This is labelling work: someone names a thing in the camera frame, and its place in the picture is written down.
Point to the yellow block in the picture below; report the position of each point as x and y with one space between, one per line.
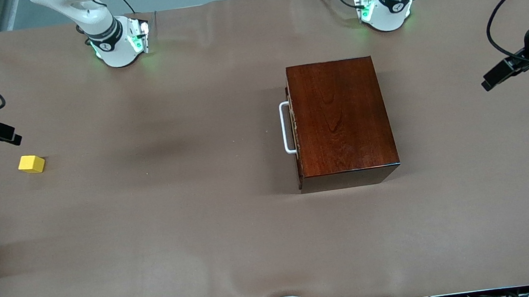
30 164

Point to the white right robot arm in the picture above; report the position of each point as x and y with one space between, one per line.
114 51

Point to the dark red wooden cabinet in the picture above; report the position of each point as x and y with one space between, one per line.
341 119

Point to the brown table cloth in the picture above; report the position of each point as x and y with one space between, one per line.
157 257

